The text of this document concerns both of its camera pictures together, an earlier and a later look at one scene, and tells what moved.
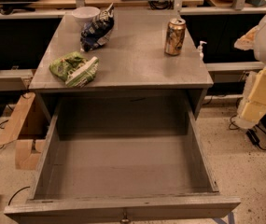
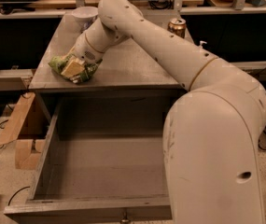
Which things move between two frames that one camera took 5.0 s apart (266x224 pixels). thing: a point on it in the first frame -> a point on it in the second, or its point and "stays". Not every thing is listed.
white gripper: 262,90 -> 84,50
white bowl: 86,16 stays
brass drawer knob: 125,218 stays
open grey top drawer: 119,158 stays
